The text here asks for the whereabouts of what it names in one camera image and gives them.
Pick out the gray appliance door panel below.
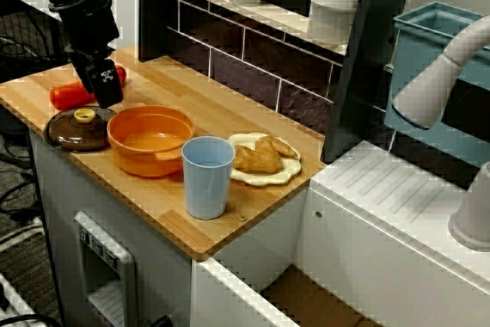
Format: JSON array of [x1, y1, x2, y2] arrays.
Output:
[[73, 210, 138, 327]]

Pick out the white floor power cord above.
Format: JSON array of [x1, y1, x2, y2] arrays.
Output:
[[0, 216, 47, 253]]

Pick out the brown toy chicken wing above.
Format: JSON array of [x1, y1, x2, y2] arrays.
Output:
[[232, 136, 299, 175]]

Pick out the dark tile backsplash panel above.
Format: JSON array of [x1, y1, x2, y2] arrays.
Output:
[[138, 0, 345, 136]]

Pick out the teal plastic bin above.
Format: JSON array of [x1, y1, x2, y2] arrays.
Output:
[[384, 1, 490, 169]]

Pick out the white toy kitchen cabinet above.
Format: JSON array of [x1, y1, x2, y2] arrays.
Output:
[[28, 127, 309, 327]]

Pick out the dark gray upright post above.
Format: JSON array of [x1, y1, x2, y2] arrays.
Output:
[[323, 0, 418, 163]]

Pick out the beige tiled shelf ledge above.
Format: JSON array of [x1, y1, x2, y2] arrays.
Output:
[[143, 0, 350, 56]]

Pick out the large white lidded jar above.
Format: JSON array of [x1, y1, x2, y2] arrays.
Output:
[[307, 0, 362, 45]]

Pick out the orange toy pot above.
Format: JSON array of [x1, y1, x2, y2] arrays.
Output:
[[106, 103, 196, 178]]

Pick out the silver aluminium frame rail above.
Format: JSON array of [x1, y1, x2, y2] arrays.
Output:
[[0, 271, 38, 327]]

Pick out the cream flower-shaped plate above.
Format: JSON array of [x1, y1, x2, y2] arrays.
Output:
[[227, 132, 303, 187]]

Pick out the light blue plastic cup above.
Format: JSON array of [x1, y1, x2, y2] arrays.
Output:
[[181, 136, 236, 221]]

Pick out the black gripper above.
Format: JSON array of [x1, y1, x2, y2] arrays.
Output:
[[48, 0, 125, 110]]

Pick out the brown lid with yellow knob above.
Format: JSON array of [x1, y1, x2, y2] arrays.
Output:
[[43, 106, 118, 152]]

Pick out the black cable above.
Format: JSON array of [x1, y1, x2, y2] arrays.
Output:
[[0, 313, 64, 327]]

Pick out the gray toy faucet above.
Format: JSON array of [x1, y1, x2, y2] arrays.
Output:
[[390, 15, 490, 253]]

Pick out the white toy sink unit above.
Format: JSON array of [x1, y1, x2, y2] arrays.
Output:
[[294, 139, 490, 327]]

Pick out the orange-red toy sausage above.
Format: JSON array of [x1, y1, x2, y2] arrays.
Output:
[[49, 64, 127, 110]]

